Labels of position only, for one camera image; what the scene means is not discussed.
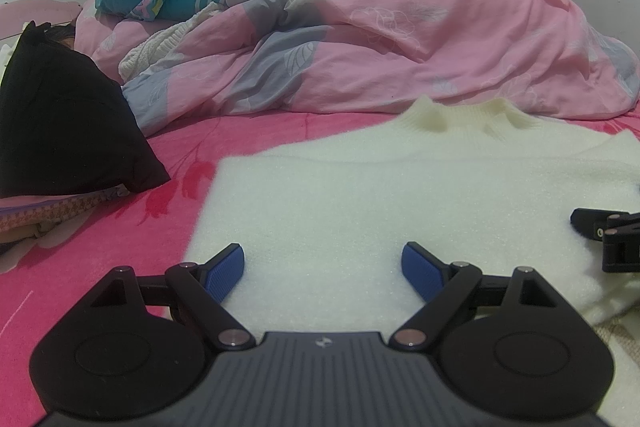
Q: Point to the beige folded garment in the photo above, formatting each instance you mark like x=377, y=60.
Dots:
x=45, y=234

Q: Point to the cream knit sweater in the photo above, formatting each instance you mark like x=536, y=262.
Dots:
x=350, y=207

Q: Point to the black folded garment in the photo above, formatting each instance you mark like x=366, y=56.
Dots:
x=65, y=122

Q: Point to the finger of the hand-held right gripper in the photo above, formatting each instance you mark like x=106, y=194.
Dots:
x=585, y=219

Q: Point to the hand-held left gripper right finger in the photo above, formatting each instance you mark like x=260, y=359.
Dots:
x=422, y=272

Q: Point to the pink floral bed sheet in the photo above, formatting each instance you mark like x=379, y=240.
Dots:
x=100, y=247

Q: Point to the pink patterned duvet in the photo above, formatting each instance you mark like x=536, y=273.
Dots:
x=400, y=47

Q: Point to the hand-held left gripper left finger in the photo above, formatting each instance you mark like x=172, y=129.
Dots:
x=225, y=272

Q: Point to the pink and cream headboard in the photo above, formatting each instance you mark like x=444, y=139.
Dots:
x=35, y=12

